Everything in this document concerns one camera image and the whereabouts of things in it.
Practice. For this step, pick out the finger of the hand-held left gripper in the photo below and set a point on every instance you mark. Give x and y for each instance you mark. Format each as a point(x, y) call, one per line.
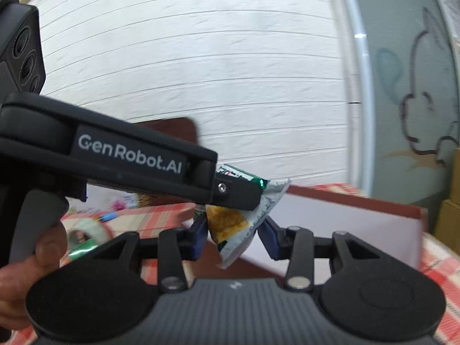
point(237, 194)

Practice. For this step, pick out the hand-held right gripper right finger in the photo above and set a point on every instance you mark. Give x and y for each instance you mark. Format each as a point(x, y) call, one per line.
point(268, 240)

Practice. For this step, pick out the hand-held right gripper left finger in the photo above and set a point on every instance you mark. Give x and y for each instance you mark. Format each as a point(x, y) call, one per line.
point(199, 240)

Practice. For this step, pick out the green snack packet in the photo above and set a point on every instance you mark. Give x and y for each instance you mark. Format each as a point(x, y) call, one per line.
point(230, 226)

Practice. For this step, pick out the brown cardboard box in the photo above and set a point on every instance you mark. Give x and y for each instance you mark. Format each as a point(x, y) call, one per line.
point(341, 215)

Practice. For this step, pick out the person's left hand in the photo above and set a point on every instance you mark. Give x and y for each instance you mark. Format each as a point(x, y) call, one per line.
point(21, 287)

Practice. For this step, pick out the pen with blue cap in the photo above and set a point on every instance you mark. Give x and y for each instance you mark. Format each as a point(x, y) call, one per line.
point(107, 217)

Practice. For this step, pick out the dark brown wooden chair back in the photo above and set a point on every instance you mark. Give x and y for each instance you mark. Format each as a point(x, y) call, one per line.
point(172, 129)

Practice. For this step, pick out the white tape roll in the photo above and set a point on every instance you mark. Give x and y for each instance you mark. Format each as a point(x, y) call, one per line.
point(86, 231)

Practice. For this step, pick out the red plaid blanket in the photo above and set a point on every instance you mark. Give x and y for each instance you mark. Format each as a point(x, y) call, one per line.
point(444, 280)

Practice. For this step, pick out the stacked cardboard boxes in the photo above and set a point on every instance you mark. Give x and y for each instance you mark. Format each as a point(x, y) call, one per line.
point(449, 205)

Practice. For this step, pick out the white wall pipe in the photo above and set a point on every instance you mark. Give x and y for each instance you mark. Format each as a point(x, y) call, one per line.
point(359, 79)

